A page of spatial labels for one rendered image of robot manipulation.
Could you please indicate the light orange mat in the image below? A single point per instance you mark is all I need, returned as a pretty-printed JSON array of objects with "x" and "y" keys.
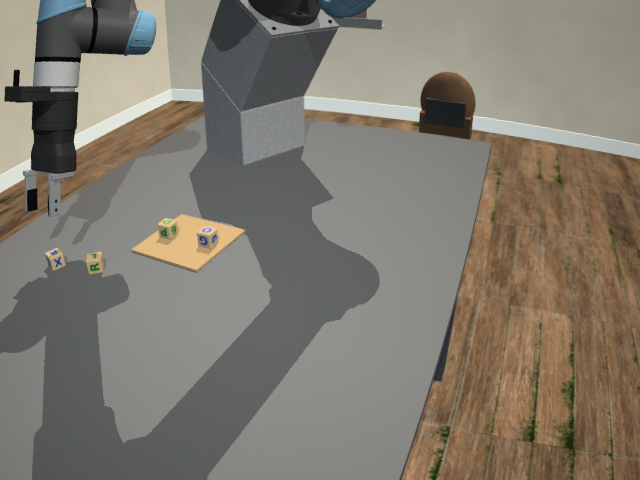
[{"x": 183, "y": 250}]

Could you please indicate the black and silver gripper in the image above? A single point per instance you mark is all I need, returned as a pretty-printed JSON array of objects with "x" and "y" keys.
[{"x": 53, "y": 124}]

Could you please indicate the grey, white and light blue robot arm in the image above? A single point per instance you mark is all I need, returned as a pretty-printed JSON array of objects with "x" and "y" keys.
[{"x": 67, "y": 28}]

